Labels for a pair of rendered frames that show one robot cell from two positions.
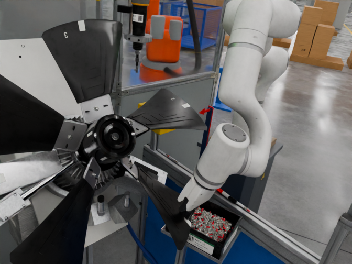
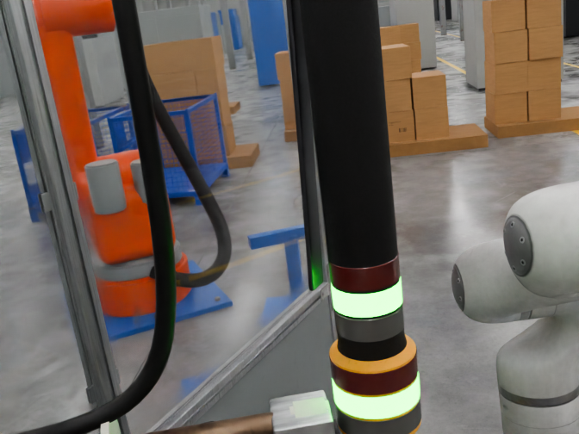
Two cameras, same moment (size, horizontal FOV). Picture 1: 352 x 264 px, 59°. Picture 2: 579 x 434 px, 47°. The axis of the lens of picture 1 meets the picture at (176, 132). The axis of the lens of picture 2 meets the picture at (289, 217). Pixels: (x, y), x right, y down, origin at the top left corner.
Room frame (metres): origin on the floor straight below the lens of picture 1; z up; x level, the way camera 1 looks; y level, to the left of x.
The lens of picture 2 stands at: (0.51, 0.22, 1.74)
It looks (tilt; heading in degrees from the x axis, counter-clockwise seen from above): 17 degrees down; 348
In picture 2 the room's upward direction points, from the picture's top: 7 degrees counter-clockwise
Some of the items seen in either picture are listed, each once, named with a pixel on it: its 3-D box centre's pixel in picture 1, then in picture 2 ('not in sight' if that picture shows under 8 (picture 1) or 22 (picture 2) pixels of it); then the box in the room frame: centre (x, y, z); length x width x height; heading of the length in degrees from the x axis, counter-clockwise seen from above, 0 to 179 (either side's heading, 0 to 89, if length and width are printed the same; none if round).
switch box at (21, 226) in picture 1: (25, 217); not in sight; (0.85, 0.52, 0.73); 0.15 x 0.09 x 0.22; 47
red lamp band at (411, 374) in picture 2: not in sight; (373, 361); (0.79, 0.12, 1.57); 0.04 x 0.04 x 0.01
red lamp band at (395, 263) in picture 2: not in sight; (364, 266); (0.79, 0.12, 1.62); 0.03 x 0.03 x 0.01
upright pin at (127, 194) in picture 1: (127, 200); not in sight; (0.75, 0.12, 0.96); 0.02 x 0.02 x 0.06
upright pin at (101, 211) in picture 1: (100, 205); not in sight; (0.69, 0.19, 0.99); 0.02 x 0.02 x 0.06
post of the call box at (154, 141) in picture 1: (155, 137); not in sight; (1.25, 0.09, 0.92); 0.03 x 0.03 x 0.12; 47
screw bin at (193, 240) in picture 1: (203, 223); not in sight; (0.82, -0.13, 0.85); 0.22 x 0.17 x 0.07; 61
